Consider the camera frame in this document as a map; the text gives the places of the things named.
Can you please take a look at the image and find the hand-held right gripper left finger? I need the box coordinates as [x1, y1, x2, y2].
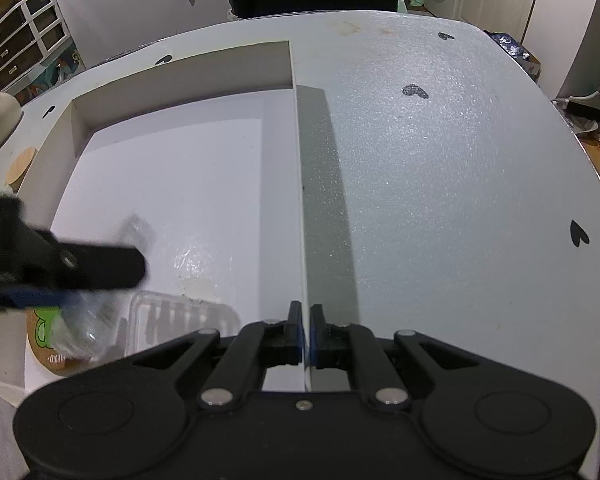
[130, 301, 306, 411]

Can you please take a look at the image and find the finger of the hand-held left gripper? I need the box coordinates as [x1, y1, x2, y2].
[0, 286, 83, 312]
[24, 229, 147, 293]

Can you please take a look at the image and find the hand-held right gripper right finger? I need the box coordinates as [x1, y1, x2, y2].
[308, 304, 486, 411]

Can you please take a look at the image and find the clear plastic suction cup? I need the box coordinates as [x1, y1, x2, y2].
[52, 214, 157, 365]

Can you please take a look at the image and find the shallow white box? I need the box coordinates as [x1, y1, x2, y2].
[0, 39, 312, 396]

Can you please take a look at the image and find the round green elephant coaster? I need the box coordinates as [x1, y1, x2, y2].
[26, 307, 88, 377]

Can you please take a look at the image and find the round wooden lid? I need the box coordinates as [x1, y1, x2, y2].
[5, 147, 37, 194]

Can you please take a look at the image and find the clear plastic case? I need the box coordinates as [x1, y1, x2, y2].
[125, 290, 242, 358]

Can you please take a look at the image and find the colourful printed bag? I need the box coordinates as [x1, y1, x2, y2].
[24, 50, 87, 103]

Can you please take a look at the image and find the white drawer cabinet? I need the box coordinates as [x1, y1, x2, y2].
[0, 0, 72, 96]

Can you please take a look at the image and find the dark blue patterned bag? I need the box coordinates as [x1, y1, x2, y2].
[486, 30, 542, 82]

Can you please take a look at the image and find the grey refrigerator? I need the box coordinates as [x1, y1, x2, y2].
[555, 0, 600, 101]

